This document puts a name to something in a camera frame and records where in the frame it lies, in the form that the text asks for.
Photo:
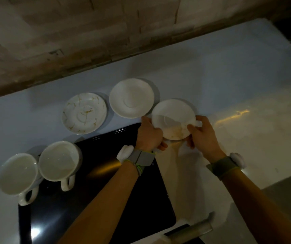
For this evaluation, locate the white left wrist tracker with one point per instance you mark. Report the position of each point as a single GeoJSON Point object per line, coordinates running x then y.
{"type": "Point", "coordinates": [125, 153]}

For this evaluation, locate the black glass cooktop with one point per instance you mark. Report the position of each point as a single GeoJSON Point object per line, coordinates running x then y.
{"type": "Point", "coordinates": [145, 205]}

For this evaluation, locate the grey left wristband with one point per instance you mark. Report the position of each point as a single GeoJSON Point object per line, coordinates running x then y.
{"type": "Point", "coordinates": [141, 158]}

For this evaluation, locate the person's right thumb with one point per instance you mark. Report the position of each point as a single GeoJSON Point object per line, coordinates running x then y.
{"type": "Point", "coordinates": [192, 129]}

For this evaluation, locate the person's left hand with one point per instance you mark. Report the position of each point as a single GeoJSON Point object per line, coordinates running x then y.
{"type": "Point", "coordinates": [148, 137]}

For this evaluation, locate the grey wristband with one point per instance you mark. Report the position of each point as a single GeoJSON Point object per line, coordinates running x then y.
{"type": "Point", "coordinates": [221, 166]}
{"type": "Point", "coordinates": [141, 158]}

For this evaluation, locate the white right wrist tracker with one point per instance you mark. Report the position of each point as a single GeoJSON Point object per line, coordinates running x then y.
{"type": "Point", "coordinates": [238, 160]}

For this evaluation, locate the person's left forearm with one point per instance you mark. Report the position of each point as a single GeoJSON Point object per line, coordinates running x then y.
{"type": "Point", "coordinates": [102, 208]}

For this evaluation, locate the grey right wristband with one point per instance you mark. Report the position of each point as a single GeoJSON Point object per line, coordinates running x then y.
{"type": "Point", "coordinates": [221, 166]}

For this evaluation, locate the person's right forearm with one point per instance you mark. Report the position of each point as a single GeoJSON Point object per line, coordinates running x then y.
{"type": "Point", "coordinates": [257, 208]}

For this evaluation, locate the gold-veined marbled white saucer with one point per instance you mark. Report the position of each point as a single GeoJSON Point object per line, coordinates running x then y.
{"type": "Point", "coordinates": [84, 113]}

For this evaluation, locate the white wrist tracker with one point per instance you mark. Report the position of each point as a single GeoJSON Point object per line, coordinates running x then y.
{"type": "Point", "coordinates": [125, 153]}
{"type": "Point", "coordinates": [238, 160]}

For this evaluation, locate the person's right hand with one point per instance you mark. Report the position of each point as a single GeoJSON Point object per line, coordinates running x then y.
{"type": "Point", "coordinates": [206, 139]}

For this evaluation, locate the plain white saucer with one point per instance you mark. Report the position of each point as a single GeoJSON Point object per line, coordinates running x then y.
{"type": "Point", "coordinates": [131, 97]}

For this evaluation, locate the person's left thumb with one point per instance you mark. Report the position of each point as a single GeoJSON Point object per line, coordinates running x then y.
{"type": "Point", "coordinates": [147, 121]}

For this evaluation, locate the stained white cup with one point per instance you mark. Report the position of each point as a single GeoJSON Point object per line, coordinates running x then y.
{"type": "Point", "coordinates": [172, 116]}

